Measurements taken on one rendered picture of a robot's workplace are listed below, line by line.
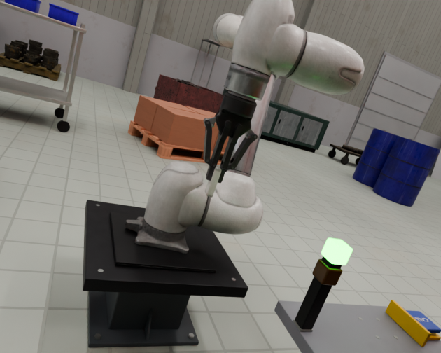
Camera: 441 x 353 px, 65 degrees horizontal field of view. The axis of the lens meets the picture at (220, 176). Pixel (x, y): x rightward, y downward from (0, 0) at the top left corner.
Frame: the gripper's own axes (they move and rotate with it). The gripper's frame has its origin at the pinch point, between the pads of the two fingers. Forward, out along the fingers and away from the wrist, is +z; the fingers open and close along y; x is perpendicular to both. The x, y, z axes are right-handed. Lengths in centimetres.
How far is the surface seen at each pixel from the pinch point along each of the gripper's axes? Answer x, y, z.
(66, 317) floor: -26, 26, 67
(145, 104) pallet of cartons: -307, 12, 28
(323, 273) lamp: 20.8, -22.3, 6.8
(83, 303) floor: -34, 21, 67
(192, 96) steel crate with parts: -459, -56, 16
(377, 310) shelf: 9, -52, 21
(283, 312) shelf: 14.6, -21.9, 21.9
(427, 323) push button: 16, -61, 18
